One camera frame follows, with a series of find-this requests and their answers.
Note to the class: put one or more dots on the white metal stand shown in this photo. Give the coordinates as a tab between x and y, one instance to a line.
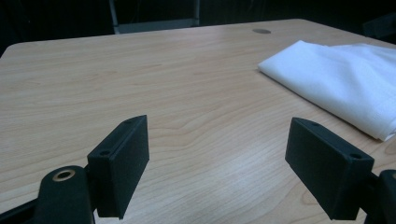
155	25

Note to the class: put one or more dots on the white printed tank top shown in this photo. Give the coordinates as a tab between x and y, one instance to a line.
342	81

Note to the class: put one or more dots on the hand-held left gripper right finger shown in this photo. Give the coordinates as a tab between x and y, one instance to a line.
327	168

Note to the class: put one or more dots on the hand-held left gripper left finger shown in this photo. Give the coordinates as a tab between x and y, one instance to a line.
124	168

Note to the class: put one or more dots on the grey round table grommet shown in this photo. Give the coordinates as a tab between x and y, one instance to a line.
261	31

